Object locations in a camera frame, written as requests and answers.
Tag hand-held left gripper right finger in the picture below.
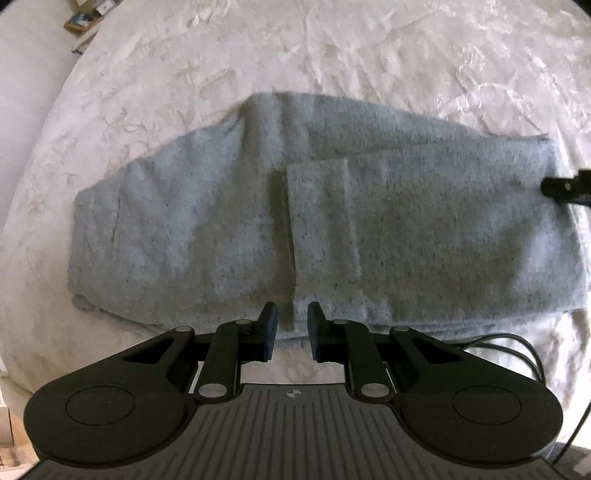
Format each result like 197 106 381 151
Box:
307 302 482 402

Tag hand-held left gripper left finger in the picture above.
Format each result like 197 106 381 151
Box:
110 302 279 404

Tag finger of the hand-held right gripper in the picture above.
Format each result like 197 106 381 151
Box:
539 168 591 207

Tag grey-blue pants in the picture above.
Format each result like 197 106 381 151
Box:
68 92 591 341

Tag white bedspread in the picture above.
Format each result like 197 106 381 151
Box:
0 0 591 416

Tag black cable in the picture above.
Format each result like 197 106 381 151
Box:
450 332 591 465

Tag wooden picture frame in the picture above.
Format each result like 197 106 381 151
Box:
63 11 100 36

